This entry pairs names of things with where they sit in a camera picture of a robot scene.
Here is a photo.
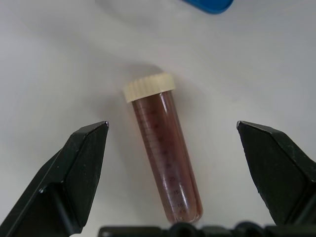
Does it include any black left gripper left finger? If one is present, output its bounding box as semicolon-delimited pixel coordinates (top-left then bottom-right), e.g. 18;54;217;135
0;120;110;237

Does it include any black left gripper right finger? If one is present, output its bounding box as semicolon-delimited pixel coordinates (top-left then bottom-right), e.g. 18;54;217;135
236;120;316;227

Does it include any blue test tube rack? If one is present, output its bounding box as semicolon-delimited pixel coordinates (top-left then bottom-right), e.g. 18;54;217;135
179;0;235;14

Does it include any brown-red tube with cream cap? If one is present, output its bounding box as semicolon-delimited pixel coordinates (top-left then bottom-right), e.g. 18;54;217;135
122;72;204;223

